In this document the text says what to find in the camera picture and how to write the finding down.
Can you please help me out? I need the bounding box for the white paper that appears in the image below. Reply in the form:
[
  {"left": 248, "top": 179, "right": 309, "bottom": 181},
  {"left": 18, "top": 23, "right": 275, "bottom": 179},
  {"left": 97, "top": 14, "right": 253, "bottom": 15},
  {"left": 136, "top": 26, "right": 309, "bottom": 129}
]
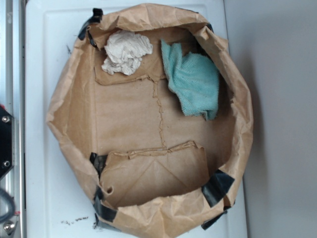
[{"left": 102, "top": 30, "right": 153, "bottom": 75}]

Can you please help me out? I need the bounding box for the brown paper bag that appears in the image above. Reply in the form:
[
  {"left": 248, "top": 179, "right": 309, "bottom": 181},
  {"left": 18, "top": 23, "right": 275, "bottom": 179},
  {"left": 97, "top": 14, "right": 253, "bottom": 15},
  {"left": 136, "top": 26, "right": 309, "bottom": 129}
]
[{"left": 47, "top": 3, "right": 254, "bottom": 238}]

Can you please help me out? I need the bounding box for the teal terry cloth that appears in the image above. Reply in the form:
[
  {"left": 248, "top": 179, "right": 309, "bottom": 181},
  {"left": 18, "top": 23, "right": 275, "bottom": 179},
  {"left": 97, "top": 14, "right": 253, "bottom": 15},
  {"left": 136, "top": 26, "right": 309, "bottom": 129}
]
[{"left": 161, "top": 40, "right": 219, "bottom": 120}]

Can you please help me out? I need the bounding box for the white plastic tray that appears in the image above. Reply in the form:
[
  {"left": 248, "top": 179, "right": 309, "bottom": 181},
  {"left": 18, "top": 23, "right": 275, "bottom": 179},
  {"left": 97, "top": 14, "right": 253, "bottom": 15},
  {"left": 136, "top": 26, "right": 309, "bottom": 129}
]
[{"left": 25, "top": 0, "right": 247, "bottom": 238}]

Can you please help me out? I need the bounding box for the black mounting plate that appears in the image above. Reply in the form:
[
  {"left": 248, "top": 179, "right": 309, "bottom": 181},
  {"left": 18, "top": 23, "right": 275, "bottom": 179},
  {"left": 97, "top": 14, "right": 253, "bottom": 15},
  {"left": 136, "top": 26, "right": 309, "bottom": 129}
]
[{"left": 0, "top": 105, "right": 13, "bottom": 179}]

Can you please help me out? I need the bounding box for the aluminium frame rail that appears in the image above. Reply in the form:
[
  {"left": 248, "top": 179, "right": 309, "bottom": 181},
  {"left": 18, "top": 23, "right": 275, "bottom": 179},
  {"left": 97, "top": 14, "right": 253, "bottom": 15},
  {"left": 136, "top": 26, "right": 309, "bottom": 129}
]
[{"left": 0, "top": 0, "right": 27, "bottom": 238}]

